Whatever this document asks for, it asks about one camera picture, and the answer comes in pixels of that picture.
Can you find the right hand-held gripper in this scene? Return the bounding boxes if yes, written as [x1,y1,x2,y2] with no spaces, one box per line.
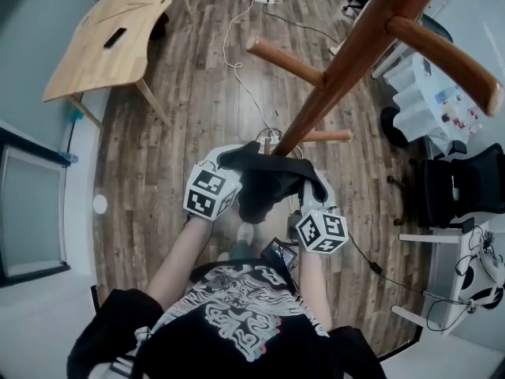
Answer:
[295,171,350,254]

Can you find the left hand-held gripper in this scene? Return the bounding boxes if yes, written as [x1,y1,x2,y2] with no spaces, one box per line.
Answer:
[183,144,249,222]

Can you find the black clothing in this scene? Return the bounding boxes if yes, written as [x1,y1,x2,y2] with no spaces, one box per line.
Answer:
[218,141,331,224]

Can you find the brown wooden coat rack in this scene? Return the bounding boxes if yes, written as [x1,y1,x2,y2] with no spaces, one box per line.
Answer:
[245,0,505,158]

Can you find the person's right forearm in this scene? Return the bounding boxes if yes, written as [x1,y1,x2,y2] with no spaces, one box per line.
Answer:
[298,245,333,330]

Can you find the person's left forearm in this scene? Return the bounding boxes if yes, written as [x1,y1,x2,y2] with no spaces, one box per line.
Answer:
[145,213,216,302]

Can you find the black device with screen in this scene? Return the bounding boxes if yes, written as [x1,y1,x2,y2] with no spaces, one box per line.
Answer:
[260,238,299,272]

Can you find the person's white shoe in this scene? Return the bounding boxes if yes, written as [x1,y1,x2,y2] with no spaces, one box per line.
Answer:
[237,223,256,248]

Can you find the black round stool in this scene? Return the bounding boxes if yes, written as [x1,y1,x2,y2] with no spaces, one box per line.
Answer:
[380,107,410,148]

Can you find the person's black printed t-shirt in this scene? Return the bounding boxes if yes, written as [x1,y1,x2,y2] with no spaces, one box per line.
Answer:
[66,262,388,379]

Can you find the white desk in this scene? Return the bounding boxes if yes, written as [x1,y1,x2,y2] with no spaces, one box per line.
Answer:
[391,211,505,337]

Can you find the black office chair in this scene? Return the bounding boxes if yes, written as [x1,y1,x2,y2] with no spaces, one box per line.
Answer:
[388,143,505,228]

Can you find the white drawer cart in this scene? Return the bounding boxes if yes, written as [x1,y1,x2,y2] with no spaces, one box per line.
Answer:
[381,51,484,156]

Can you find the white headphones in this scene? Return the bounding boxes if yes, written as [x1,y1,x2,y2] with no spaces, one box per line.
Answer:
[457,246,505,311]

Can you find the glass door panel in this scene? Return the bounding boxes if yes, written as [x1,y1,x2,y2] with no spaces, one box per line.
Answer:
[0,126,74,287]

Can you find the light wooden table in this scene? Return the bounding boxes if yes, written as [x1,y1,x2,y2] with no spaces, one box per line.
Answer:
[42,0,196,129]

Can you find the black cable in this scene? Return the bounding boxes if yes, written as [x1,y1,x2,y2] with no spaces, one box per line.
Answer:
[346,231,455,303]

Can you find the white cable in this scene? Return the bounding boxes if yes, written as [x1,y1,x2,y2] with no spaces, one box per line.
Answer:
[222,0,277,133]

